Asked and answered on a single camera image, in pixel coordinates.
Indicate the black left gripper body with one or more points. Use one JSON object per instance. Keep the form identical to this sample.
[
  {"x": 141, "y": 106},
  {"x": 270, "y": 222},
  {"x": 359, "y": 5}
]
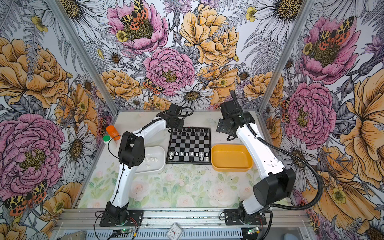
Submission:
[{"x": 177, "y": 124}]

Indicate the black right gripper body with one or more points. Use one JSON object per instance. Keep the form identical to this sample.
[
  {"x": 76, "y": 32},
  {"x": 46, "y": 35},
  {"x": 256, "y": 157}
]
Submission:
[{"x": 224, "y": 128}]

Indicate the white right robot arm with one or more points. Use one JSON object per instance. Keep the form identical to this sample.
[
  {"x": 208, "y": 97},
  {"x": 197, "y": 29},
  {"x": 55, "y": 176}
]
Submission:
[{"x": 276, "y": 181}]

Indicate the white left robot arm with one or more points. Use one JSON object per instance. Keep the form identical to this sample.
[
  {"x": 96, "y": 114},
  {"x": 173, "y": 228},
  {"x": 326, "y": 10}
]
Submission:
[{"x": 131, "y": 154}]

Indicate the black white chess board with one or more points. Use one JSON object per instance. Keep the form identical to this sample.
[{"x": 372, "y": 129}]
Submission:
[{"x": 189, "y": 145}]

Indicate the yellow rectangular tray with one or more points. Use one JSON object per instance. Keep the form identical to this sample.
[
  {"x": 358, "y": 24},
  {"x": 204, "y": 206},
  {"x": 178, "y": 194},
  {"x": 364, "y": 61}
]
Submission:
[{"x": 231, "y": 158}]

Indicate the white rectangular tray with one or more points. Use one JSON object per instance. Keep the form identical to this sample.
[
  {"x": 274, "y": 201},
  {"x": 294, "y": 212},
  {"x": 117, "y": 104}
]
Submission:
[{"x": 154, "y": 161}]

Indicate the orange capped bottle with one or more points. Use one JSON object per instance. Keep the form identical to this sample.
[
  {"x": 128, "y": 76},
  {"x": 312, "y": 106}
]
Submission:
[{"x": 113, "y": 132}]

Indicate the green capped white bottle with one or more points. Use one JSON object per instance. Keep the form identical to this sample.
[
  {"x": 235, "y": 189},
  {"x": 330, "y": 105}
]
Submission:
[{"x": 106, "y": 139}]

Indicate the small white clock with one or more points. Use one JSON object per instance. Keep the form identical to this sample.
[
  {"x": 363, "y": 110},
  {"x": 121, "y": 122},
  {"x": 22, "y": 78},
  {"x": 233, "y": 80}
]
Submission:
[{"x": 175, "y": 232}]

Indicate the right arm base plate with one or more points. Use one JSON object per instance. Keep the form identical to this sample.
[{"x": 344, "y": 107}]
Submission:
[{"x": 237, "y": 217}]

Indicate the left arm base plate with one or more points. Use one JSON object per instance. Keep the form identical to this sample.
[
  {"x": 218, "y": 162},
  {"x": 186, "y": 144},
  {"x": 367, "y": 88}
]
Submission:
[{"x": 126, "y": 218}]

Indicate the aluminium front rail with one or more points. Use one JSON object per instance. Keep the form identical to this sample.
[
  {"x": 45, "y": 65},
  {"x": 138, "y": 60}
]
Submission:
[{"x": 163, "y": 218}]

